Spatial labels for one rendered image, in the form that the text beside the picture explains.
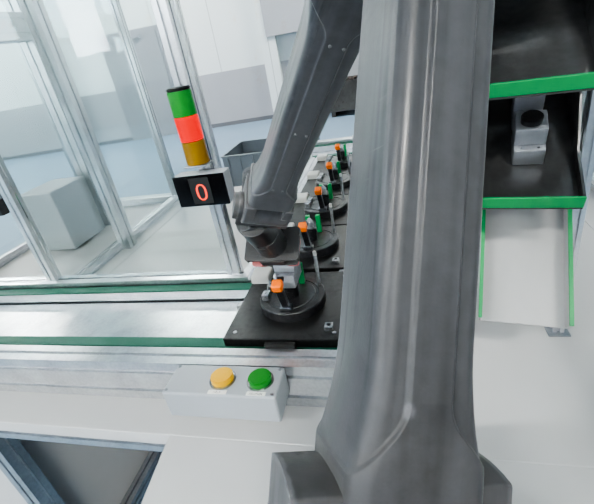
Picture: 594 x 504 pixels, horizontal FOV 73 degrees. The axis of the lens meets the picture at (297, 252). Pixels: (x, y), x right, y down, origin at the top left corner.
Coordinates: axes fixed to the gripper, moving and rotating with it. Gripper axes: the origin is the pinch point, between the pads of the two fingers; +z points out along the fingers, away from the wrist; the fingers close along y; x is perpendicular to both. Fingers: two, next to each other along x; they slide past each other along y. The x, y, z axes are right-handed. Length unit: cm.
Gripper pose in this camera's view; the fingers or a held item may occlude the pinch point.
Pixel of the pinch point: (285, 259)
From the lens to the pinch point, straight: 82.1
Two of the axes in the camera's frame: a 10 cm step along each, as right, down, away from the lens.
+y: -9.7, 0.3, 2.4
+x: -0.6, 9.4, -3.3
